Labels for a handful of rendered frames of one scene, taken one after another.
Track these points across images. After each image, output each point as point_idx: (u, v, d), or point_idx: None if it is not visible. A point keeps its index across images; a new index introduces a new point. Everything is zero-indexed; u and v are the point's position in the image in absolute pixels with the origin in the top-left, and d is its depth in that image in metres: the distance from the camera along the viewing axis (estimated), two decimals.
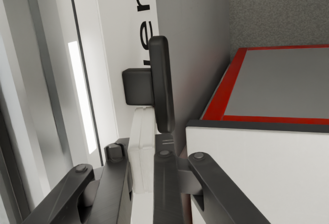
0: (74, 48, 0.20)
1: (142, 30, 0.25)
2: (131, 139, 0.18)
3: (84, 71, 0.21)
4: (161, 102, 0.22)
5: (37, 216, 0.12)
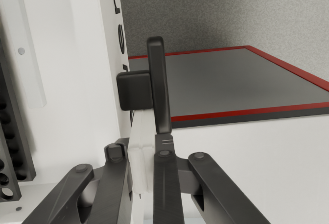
0: None
1: (119, 33, 0.25)
2: (131, 139, 0.18)
3: None
4: (161, 103, 0.21)
5: (37, 216, 0.12)
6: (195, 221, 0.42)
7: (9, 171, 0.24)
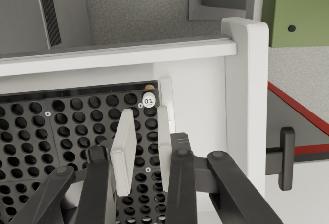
0: None
1: None
2: (115, 141, 0.18)
3: None
4: (289, 170, 0.31)
5: (21, 220, 0.12)
6: None
7: None
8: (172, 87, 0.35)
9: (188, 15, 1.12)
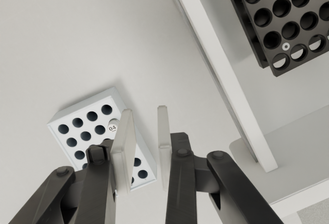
0: None
1: None
2: (115, 141, 0.18)
3: None
4: None
5: (21, 220, 0.12)
6: (148, 150, 0.39)
7: (312, 58, 0.22)
8: None
9: None
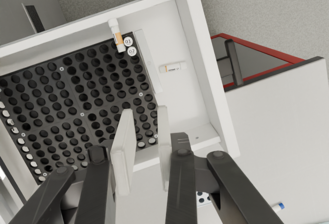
0: None
1: None
2: (115, 141, 0.18)
3: None
4: (237, 70, 0.44)
5: (21, 220, 0.12)
6: None
7: None
8: (144, 35, 0.47)
9: None
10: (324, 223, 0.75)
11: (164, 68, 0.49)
